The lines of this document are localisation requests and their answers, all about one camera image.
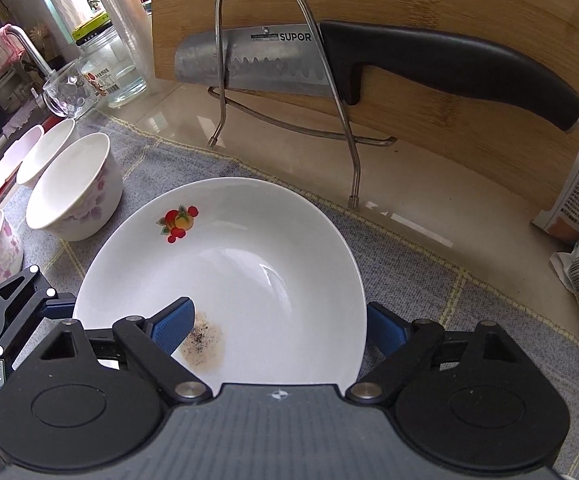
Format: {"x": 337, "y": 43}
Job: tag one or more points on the grey teal checked dish cloth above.
{"x": 419, "y": 270}

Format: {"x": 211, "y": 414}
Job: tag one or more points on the metal faucet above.
{"x": 29, "y": 42}

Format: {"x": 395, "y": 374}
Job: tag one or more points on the short clear plastic bag roll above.
{"x": 67, "y": 7}

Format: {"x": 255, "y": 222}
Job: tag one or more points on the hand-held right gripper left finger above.
{"x": 172, "y": 327}

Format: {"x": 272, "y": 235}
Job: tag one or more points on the white strainer basket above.
{"x": 7, "y": 165}

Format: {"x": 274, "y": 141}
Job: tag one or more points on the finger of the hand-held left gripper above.
{"x": 14, "y": 310}

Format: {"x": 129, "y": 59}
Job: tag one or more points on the white floral plate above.
{"x": 249, "y": 260}

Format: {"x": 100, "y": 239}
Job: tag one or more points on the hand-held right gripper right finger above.
{"x": 387, "y": 332}

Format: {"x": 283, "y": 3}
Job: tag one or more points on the pink cloth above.
{"x": 2, "y": 50}

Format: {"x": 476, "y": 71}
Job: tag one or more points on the clear glass mug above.
{"x": 72, "y": 92}

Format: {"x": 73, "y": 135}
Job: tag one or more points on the glass jar with green lid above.
{"x": 114, "y": 75}

